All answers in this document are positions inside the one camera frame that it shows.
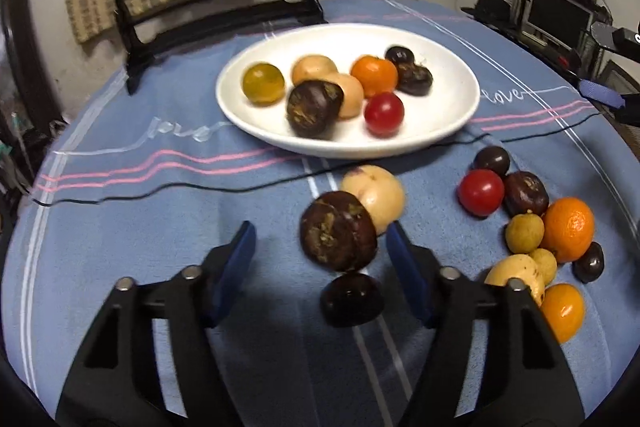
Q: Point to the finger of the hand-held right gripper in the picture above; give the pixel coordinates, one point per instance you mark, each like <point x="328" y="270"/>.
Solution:
<point x="600" y="93"/>
<point x="620" y="39"/>

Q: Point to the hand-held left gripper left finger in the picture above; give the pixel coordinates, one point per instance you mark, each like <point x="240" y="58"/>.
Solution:
<point x="232" y="272"/>

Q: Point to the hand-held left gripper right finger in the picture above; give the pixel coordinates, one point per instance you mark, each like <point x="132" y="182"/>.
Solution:
<point x="407" y="272"/>

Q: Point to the dark purple plum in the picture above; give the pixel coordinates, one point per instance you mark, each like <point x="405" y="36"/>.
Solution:
<point x="492" y="160"/>
<point x="588" y="262"/>
<point x="351" y="299"/>
<point x="399" y="55"/>

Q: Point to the cream peach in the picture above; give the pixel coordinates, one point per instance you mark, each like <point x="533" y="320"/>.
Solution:
<point x="382" y="199"/>
<point x="352" y="97"/>

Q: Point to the cream speckled pear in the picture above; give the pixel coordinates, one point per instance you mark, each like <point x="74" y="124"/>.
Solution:
<point x="312" y="68"/>
<point x="515" y="268"/>

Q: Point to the red tomato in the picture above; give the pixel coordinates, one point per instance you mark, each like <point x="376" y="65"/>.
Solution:
<point x="481" y="192"/>
<point x="384" y="114"/>

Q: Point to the yellow-green longan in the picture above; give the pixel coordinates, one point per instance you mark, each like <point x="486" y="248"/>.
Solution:
<point x="544" y="264"/>
<point x="524" y="233"/>

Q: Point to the orange mandarin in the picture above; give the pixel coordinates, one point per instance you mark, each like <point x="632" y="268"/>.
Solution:
<point x="568" y="229"/>
<point x="374" y="76"/>

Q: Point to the white oval plate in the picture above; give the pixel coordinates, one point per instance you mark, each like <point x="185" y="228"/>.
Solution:
<point x="445" y="102"/>

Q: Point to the yellow-orange citrus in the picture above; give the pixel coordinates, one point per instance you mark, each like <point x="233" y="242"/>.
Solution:
<point x="562" y="312"/>

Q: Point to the green-yellow tomato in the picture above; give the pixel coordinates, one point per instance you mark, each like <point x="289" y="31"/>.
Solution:
<point x="263" y="82"/>

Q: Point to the computer monitor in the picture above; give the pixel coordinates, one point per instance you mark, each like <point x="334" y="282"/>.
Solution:
<point x="557" y="19"/>

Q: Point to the dark computer desk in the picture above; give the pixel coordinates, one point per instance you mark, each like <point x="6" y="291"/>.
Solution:
<point x="545" y="53"/>

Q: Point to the blue striped tablecloth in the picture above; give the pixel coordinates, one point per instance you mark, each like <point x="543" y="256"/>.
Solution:
<point x="150" y="217"/>

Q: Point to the black hat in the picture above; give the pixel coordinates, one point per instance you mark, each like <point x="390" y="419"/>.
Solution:
<point x="490" y="7"/>

